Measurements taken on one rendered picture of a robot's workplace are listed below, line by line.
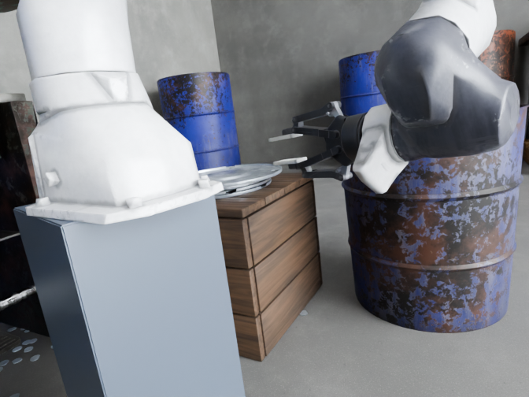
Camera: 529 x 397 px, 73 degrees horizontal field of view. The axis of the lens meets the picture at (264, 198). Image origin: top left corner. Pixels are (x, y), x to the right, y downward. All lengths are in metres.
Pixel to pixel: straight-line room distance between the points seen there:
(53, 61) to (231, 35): 3.83
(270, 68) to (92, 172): 3.65
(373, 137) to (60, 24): 0.39
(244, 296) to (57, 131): 0.51
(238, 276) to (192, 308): 0.31
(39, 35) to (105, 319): 0.29
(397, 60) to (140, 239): 0.34
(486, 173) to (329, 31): 3.07
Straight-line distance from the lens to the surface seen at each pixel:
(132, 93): 0.43
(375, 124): 0.53
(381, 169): 0.52
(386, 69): 0.45
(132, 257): 0.41
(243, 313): 0.81
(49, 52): 0.45
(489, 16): 0.56
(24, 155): 0.99
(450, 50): 0.45
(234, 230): 0.73
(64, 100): 0.42
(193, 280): 0.46
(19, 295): 1.06
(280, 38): 3.95
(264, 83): 3.99
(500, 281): 0.97
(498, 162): 0.86
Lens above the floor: 0.53
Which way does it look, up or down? 13 degrees down
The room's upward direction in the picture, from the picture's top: 7 degrees counter-clockwise
